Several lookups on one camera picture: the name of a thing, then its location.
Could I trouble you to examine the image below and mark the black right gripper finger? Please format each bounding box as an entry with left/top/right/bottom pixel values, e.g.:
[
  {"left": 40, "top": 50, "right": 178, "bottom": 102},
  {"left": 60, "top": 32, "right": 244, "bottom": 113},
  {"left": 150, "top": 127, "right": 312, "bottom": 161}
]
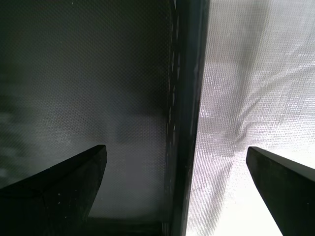
[
  {"left": 246, "top": 146, "right": 315, "bottom": 236},
  {"left": 0, "top": 144, "right": 108, "bottom": 236}
]

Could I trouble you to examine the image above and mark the black perforated plastic basket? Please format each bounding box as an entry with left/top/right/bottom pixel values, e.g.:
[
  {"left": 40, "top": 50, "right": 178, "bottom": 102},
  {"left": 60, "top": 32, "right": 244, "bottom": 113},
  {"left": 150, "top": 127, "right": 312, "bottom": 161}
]
[{"left": 0, "top": 0, "right": 210, "bottom": 236}]

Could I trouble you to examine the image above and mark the white woven table cloth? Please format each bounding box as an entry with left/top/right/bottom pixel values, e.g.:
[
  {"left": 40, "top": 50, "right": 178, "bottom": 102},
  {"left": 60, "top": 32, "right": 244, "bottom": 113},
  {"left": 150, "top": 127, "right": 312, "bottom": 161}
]
[{"left": 187, "top": 0, "right": 315, "bottom": 236}]

